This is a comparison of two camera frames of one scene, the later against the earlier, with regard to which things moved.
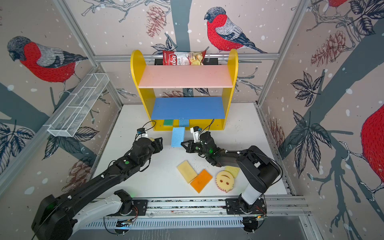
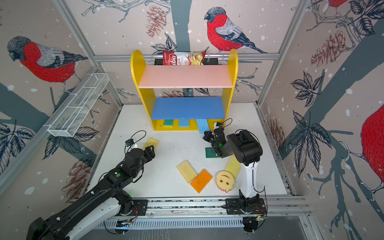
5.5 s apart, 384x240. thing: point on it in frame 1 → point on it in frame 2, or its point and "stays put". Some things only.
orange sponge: (200, 183) stays put
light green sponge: (168, 122) stays put
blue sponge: (184, 123) stays put
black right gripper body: (198, 148) → (210, 138)
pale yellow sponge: (187, 171) stays put
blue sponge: (177, 137) → (203, 125)
